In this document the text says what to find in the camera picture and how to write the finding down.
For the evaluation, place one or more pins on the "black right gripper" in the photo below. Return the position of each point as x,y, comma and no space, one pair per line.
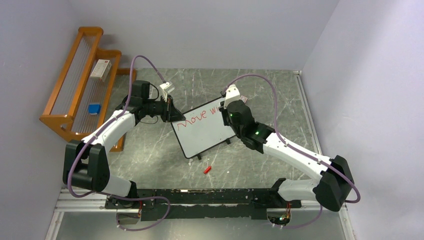
224,111

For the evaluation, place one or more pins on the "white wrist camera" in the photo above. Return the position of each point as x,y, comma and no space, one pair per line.
232,94
166,88

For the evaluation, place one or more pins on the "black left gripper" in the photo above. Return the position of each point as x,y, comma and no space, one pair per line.
170,113

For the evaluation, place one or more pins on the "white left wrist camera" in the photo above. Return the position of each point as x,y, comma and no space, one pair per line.
166,88

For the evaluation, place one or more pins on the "aluminium frame rail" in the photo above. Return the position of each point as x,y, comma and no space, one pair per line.
86,166

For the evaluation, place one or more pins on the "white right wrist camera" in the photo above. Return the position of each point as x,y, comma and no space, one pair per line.
232,94

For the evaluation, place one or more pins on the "blue eraser on rack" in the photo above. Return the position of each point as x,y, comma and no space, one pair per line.
94,109

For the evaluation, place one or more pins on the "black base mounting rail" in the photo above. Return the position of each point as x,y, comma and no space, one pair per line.
250,203

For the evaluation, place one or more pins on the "white red box on rack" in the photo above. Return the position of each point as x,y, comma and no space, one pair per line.
101,70

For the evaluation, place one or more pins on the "red marker cap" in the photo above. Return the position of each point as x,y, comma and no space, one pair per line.
207,169

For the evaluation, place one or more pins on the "orange wooden tiered rack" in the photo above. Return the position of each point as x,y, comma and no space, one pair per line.
66,112

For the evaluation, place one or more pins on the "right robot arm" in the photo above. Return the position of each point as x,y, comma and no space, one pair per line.
330,179

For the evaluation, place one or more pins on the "small red white box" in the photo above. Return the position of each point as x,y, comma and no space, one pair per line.
243,98

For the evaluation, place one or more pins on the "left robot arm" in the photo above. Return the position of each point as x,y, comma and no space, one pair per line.
86,164

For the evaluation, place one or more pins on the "black framed whiteboard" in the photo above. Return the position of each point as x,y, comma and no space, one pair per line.
202,129

